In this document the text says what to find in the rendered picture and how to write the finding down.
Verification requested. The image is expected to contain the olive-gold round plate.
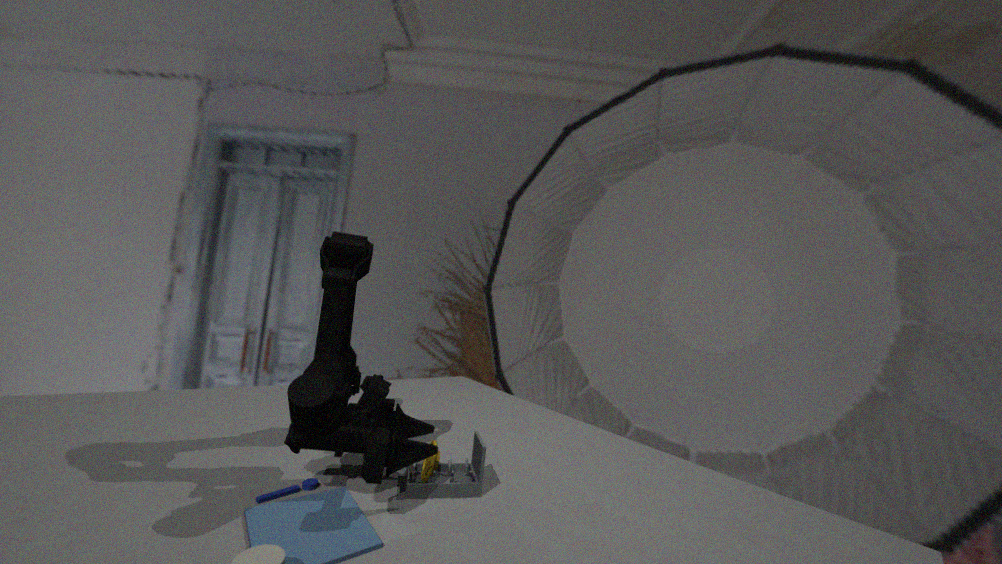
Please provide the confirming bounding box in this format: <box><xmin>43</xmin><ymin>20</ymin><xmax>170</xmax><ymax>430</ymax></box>
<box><xmin>421</xmin><ymin>440</ymin><xmax>440</xmax><ymax>483</ymax></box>

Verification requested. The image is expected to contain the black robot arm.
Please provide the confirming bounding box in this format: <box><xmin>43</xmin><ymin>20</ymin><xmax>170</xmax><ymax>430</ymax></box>
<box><xmin>284</xmin><ymin>231</ymin><xmax>392</xmax><ymax>454</ymax></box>

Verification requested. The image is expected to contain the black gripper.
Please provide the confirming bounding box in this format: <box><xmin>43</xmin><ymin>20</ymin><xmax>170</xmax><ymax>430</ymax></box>
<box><xmin>328</xmin><ymin>399</ymin><xmax>438</xmax><ymax>484</ymax></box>

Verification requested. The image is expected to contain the dark grey dish rack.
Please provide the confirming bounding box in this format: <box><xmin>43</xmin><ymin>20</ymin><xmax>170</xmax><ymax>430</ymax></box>
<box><xmin>405</xmin><ymin>431</ymin><xmax>486</xmax><ymax>499</ymax></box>

